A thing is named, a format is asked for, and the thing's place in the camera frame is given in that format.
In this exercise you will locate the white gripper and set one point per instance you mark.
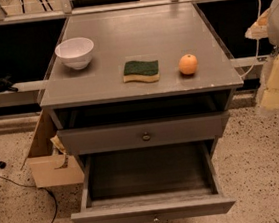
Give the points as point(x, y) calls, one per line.
point(267, 25)

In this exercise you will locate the grey drawer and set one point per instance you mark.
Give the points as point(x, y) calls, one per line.
point(143, 133)
point(151, 184)

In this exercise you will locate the grey wooden drawer cabinet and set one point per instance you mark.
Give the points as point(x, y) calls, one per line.
point(98, 96)

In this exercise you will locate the orange fruit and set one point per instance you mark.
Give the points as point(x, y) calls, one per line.
point(188, 64)

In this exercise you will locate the green yellow sponge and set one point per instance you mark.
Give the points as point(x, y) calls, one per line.
point(142, 71)

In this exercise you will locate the white ceramic bowl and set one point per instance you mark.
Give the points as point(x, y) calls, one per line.
point(75, 53)

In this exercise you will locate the cardboard box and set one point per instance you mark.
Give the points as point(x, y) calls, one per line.
point(48, 160)

